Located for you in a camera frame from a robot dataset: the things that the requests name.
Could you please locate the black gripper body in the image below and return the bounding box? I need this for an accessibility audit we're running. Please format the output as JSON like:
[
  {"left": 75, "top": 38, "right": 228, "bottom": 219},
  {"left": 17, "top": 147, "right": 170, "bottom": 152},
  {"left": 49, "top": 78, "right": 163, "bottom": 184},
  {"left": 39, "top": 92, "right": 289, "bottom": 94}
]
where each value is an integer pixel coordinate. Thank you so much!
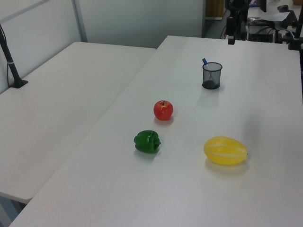
[{"left": 226, "top": 16, "right": 238, "bottom": 36}]

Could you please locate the blue marker pen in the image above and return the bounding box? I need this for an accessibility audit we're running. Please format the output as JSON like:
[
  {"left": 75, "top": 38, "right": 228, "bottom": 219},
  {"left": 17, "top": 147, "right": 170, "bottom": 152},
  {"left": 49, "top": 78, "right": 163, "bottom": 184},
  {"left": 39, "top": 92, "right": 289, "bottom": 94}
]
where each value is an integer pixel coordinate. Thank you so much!
[{"left": 202, "top": 58, "right": 215, "bottom": 80}]

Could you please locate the black mesh pen holder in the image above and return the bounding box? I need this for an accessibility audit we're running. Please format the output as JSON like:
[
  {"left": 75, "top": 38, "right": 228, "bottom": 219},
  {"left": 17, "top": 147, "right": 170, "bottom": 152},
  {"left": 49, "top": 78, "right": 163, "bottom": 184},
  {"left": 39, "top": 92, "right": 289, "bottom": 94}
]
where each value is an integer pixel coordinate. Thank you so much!
[{"left": 202, "top": 61, "right": 223, "bottom": 90}]

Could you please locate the wooden cabinet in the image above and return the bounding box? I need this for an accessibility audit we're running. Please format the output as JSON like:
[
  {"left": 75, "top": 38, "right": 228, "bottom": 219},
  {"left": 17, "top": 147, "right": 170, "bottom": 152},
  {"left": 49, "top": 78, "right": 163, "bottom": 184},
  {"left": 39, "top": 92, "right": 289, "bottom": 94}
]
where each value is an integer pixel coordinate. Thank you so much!
[{"left": 205, "top": 0, "right": 225, "bottom": 18}]

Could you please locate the black electronic equipment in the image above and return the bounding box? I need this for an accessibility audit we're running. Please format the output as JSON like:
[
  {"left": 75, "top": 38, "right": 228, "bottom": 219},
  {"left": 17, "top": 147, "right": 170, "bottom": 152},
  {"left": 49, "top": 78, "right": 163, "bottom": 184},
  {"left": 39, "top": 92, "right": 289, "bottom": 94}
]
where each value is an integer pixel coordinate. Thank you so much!
[{"left": 247, "top": 19, "right": 294, "bottom": 44}]

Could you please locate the red apple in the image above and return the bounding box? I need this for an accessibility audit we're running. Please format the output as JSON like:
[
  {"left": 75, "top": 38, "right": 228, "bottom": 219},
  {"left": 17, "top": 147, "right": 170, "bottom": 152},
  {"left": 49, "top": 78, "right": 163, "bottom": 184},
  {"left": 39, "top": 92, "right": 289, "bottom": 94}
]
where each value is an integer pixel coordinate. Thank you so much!
[{"left": 153, "top": 100, "right": 174, "bottom": 122}]

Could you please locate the yellow striped melon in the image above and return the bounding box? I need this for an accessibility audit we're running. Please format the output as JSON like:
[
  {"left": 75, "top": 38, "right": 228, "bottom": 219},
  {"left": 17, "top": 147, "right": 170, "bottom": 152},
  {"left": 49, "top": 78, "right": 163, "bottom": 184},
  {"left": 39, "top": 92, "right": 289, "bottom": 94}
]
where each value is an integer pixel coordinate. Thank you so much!
[{"left": 204, "top": 136, "right": 249, "bottom": 166}]

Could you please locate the green bell pepper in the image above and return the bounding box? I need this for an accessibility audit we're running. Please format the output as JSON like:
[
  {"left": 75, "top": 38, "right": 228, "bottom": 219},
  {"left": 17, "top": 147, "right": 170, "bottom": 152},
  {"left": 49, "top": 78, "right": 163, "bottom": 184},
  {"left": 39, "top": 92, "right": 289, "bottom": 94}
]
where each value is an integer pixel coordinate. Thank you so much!
[{"left": 134, "top": 130, "right": 161, "bottom": 154}]

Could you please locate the black camera stand pole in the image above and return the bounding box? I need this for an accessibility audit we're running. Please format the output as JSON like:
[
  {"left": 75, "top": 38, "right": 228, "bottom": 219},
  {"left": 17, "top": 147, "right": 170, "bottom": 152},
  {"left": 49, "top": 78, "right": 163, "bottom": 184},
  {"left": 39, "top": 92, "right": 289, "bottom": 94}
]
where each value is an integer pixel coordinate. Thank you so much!
[
  {"left": 0, "top": 23, "right": 29, "bottom": 89},
  {"left": 287, "top": 13, "right": 303, "bottom": 51}
]

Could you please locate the grey partition post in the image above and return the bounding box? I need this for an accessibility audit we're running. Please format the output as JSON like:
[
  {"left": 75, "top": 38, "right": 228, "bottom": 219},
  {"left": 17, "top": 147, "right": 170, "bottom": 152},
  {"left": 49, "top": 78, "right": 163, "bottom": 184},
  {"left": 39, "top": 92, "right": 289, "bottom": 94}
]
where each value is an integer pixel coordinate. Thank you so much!
[{"left": 71, "top": 0, "right": 89, "bottom": 43}]

